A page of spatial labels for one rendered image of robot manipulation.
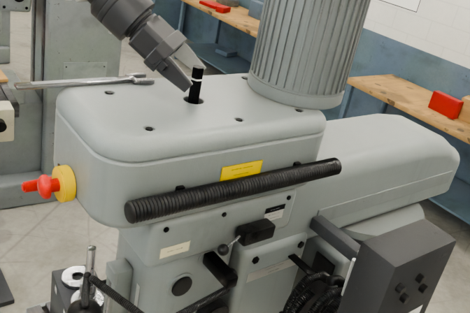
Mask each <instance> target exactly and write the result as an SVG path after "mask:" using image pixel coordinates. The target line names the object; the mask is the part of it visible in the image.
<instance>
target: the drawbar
mask: <svg viewBox="0 0 470 313"><path fill-rule="evenodd" d="M203 73H204V67H203V66H200V65H194V66H193V69H192V78H194V79H196V80H202V78H203ZM191 81H192V83H193V85H192V86H191V87H190V90H189V95H188V100H187V102H188V103H191V104H198V102H199V95H200V90H201V82H202V81H195V80H191Z"/></svg>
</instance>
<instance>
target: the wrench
mask: <svg viewBox="0 0 470 313"><path fill-rule="evenodd" d="M137 78H142V79H137ZM128 82H132V83H133V84H135V85H137V84H140V85H144V84H153V83H154V82H155V80H154V79H152V78H146V73H130V74H125V76H116V77H105V78H81V79H69V80H46V81H34V82H14V87H15V88H16V89H17V90H26V89H46V88H56V87H76V86H87V85H107V84H117V83H128Z"/></svg>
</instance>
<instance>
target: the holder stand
mask: <svg viewBox="0 0 470 313"><path fill-rule="evenodd" d="M85 265H86V264H85ZM85 265H78V266H73V267H70V268H64V269H60V270H53V271H52V281H51V297H50V313H66V311H67V309H68V308H69V306H70V304H71V303H72V302H74V301H75V300H78V298H79V288H80V280H81V278H83V274H84V273H85ZM104 298H105V293H104V292H103V291H101V290H100V289H99V288H97V299H96V301H97V302H98V303H99V305H100V307H101V311H102V313H103V310H104Z"/></svg>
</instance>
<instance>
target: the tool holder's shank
mask: <svg viewBox="0 0 470 313"><path fill-rule="evenodd" d="M96 251H97V248H96V246H94V245H90V246H88V247H87V256H86V265H85V272H90V273H91V275H95V273H94V268H95V259H96Z"/></svg>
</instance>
